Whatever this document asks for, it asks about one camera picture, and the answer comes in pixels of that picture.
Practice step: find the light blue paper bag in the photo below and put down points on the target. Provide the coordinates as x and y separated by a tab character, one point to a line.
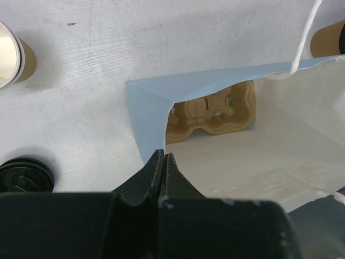
270	127

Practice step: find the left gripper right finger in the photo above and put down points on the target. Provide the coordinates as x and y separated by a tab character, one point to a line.
191	225

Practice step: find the brown paper coffee cup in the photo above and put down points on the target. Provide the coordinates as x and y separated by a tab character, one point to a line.
328	41

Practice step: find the stacked black cup lids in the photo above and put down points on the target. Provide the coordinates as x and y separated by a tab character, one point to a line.
26	174

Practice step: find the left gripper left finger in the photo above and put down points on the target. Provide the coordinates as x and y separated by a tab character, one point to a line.
116	224

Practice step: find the stacked brown paper cups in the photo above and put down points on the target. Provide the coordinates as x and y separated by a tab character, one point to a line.
18	60

